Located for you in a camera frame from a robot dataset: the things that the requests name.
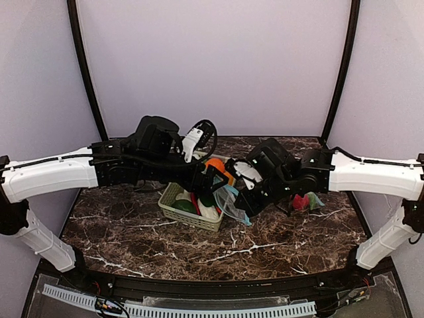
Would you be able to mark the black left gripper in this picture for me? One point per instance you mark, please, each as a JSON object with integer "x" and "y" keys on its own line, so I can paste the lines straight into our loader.
{"x": 205, "y": 177}

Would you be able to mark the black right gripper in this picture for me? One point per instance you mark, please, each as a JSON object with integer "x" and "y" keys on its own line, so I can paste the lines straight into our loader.
{"x": 244, "y": 201}

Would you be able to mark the spare clear zip bag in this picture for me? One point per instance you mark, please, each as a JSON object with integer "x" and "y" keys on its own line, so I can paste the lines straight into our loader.
{"x": 225, "y": 198}

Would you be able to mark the clear zip bag blue zipper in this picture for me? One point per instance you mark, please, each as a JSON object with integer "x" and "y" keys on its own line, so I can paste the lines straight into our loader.
{"x": 320, "y": 202}

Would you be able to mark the beige perforated plastic basket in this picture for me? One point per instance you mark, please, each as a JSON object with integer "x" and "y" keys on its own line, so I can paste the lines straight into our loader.
{"x": 166, "y": 203}

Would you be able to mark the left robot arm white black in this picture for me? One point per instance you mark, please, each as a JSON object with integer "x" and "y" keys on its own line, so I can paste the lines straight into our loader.
{"x": 154, "y": 152}

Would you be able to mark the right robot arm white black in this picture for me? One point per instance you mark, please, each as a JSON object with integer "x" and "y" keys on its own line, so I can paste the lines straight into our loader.
{"x": 271, "y": 174}

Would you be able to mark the yellow orange mango toy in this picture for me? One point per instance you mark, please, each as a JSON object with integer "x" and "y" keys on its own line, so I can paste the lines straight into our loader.
{"x": 231, "y": 180}

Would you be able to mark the orange toy fruit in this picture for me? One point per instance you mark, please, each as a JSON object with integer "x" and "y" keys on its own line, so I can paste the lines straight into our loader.
{"x": 217, "y": 163}

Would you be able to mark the red chili pepper toy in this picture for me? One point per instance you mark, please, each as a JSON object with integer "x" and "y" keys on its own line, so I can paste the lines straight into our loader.
{"x": 194, "y": 202}

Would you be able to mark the white toy garlic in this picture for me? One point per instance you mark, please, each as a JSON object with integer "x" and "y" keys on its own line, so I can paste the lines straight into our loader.
{"x": 208, "y": 209}

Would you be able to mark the dark green toy vegetable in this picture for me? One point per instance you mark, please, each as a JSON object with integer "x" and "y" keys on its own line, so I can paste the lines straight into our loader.
{"x": 184, "y": 205}

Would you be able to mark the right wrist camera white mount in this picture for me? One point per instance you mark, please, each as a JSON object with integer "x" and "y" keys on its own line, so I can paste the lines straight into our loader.
{"x": 243, "y": 170}

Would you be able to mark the white slotted cable duct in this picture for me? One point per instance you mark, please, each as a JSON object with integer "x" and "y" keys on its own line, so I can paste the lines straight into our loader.
{"x": 174, "y": 308}

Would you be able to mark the black front rail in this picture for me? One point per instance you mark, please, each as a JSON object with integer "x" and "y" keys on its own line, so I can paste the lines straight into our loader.
{"x": 312, "y": 286}

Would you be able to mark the right black frame post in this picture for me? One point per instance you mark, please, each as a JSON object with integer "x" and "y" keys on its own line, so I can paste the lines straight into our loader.
{"x": 343, "y": 70}

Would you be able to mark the black frame post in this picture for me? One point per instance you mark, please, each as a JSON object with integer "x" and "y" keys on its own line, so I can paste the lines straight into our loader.
{"x": 343, "y": 70}
{"x": 84, "y": 69}

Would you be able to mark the left black frame post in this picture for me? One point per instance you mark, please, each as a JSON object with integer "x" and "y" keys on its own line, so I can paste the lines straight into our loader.
{"x": 84, "y": 69}

